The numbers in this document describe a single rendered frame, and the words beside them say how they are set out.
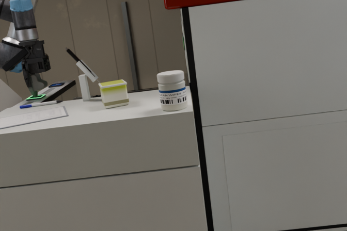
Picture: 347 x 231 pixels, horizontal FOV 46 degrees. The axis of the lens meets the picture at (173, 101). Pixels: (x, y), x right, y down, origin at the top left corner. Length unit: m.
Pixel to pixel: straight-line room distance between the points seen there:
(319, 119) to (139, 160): 0.67
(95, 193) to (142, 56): 2.81
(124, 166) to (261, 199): 0.61
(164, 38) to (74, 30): 0.89
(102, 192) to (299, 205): 0.75
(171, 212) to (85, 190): 0.24
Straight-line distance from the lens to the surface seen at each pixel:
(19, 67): 1.97
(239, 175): 1.45
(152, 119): 1.02
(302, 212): 1.56
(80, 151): 1.07
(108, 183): 1.09
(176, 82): 1.03
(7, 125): 1.20
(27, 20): 1.55
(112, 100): 1.17
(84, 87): 1.34
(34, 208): 1.17
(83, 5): 3.99
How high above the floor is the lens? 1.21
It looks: 12 degrees down
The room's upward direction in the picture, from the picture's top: 7 degrees counter-clockwise
